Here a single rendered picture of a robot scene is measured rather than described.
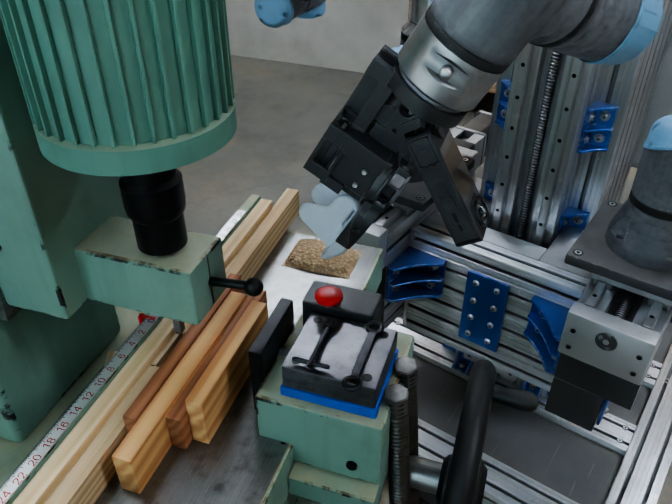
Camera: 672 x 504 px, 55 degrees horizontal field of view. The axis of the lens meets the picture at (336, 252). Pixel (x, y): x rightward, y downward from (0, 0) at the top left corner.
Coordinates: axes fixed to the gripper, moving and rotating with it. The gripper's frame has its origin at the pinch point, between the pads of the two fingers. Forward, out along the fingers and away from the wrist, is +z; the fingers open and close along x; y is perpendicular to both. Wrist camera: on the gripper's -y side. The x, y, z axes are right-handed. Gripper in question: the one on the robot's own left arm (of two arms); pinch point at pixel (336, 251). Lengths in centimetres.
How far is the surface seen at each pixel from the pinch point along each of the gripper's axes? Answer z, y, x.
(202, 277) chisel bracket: 8.9, 9.7, 4.6
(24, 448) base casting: 41.9, 16.8, 14.2
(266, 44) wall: 162, 85, -331
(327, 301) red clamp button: 5.1, -2.4, 1.2
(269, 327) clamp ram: 10.3, 1.0, 4.0
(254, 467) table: 17.5, -5.5, 14.3
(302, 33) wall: 141, 68, -330
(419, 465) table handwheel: 16.2, -22.3, 3.6
